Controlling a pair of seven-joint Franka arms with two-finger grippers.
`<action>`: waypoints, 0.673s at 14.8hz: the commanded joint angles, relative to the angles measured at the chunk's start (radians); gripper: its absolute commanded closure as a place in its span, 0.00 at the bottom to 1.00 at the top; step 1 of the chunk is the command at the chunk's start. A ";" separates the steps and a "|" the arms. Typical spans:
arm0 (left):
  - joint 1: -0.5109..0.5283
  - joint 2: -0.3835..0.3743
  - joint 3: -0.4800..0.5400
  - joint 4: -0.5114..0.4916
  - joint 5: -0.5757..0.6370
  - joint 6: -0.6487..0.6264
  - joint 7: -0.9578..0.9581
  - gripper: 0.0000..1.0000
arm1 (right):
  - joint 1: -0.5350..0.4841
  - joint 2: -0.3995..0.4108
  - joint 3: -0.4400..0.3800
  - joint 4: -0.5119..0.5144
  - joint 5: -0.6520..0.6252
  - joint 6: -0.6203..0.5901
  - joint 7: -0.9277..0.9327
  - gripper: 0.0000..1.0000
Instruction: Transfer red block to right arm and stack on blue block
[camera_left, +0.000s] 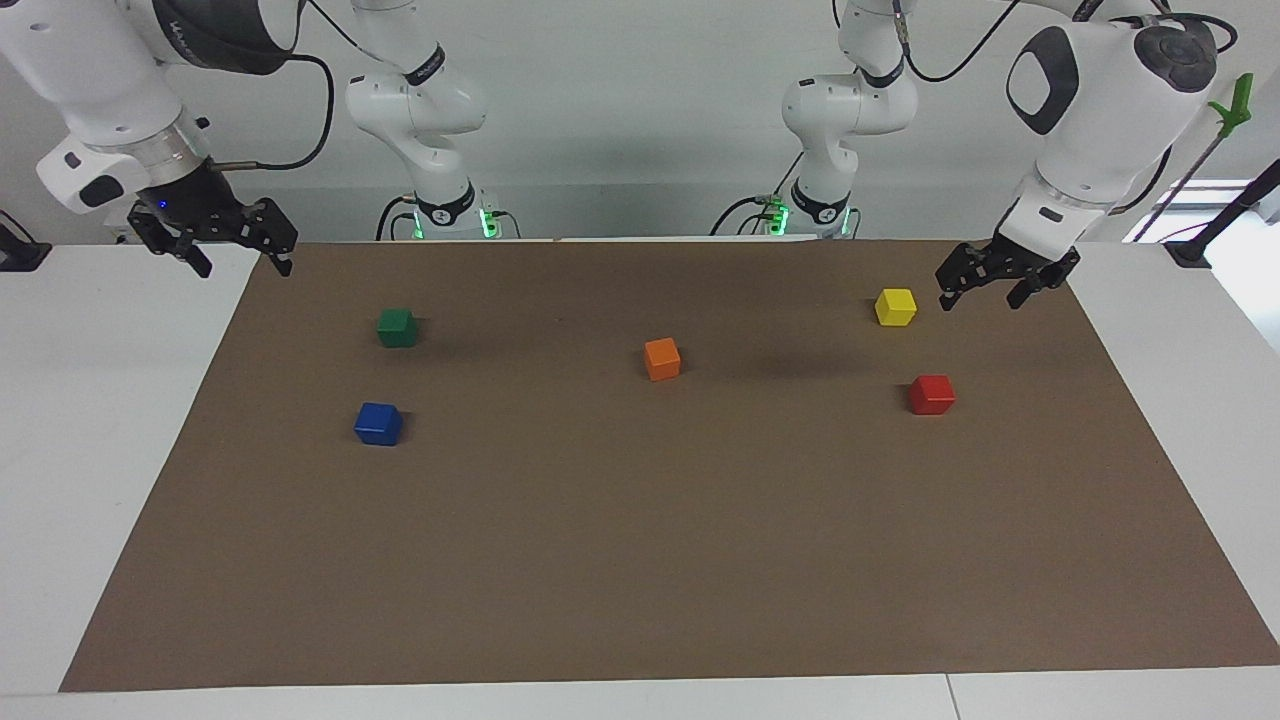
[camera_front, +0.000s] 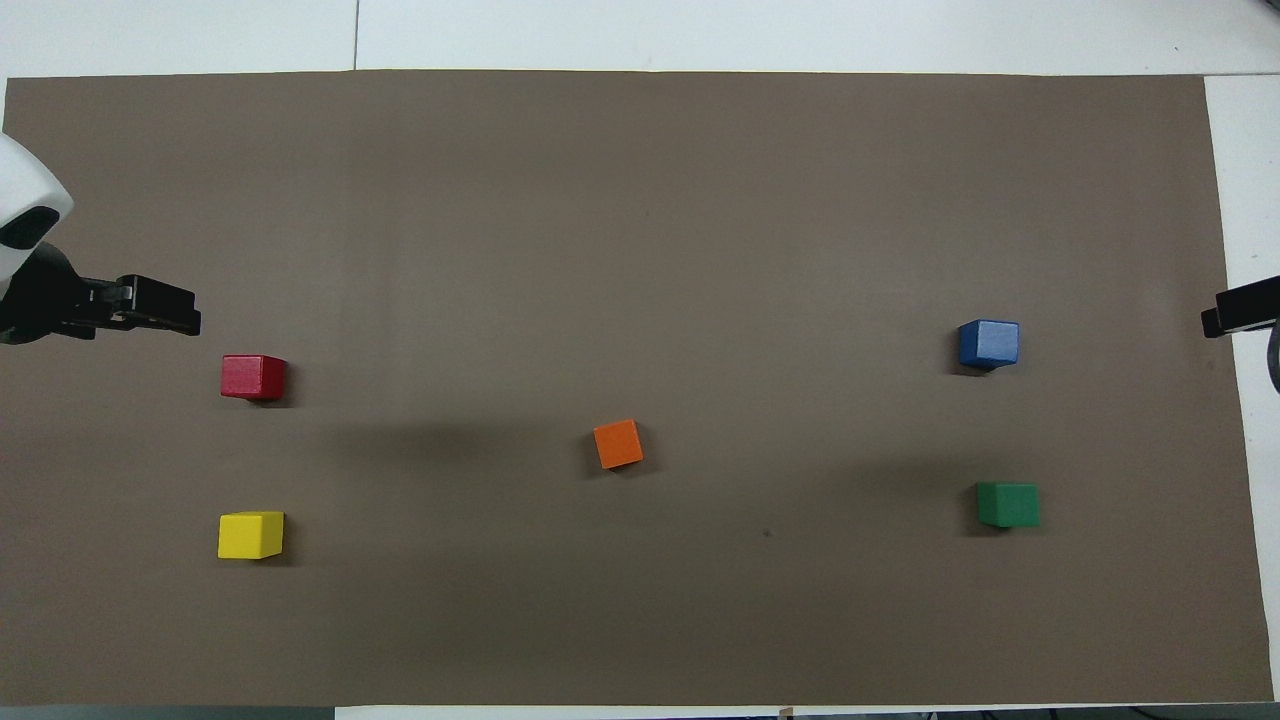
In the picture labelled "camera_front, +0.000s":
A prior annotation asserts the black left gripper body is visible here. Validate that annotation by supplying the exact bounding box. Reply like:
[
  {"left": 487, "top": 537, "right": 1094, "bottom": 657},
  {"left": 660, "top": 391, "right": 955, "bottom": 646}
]
[{"left": 0, "top": 243, "right": 136, "bottom": 347}]

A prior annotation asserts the red wooden block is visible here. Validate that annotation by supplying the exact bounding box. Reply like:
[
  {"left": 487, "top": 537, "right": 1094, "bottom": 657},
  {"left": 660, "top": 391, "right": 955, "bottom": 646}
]
[{"left": 220, "top": 354, "right": 289, "bottom": 402}]

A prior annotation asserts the yellow wooden block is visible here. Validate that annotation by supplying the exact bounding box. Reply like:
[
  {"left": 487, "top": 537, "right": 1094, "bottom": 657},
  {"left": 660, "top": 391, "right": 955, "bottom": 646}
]
[{"left": 217, "top": 510, "right": 286, "bottom": 561}]

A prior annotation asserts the blue wooden block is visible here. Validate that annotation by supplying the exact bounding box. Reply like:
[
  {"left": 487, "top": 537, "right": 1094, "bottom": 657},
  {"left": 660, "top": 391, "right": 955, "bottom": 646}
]
[{"left": 957, "top": 319, "right": 1021, "bottom": 372}]

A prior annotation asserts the green wooden block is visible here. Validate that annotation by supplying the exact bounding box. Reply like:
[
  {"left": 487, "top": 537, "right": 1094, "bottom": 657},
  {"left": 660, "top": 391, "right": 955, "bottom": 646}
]
[{"left": 975, "top": 481, "right": 1041, "bottom": 529}]

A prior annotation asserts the orange wooden block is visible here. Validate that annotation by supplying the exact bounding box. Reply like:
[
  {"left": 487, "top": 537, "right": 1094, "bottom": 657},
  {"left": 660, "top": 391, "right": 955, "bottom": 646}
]
[{"left": 593, "top": 418, "right": 645, "bottom": 471}]

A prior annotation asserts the brown table mat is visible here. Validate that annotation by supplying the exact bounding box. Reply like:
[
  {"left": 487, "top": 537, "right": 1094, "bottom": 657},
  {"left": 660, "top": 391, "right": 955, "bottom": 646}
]
[{"left": 0, "top": 68, "right": 1276, "bottom": 707}]

